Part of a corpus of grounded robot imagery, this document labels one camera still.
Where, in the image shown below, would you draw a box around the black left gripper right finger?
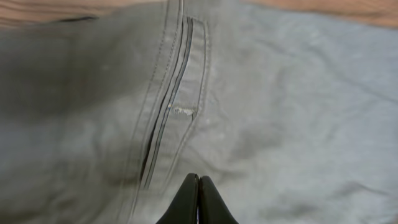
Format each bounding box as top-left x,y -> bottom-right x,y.
198,176 -> 238,224

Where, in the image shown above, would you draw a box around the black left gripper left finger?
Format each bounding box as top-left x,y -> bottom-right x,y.
156,173 -> 199,224

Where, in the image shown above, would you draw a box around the grey cargo shorts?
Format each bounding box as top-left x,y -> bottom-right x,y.
1,1 -> 397,223

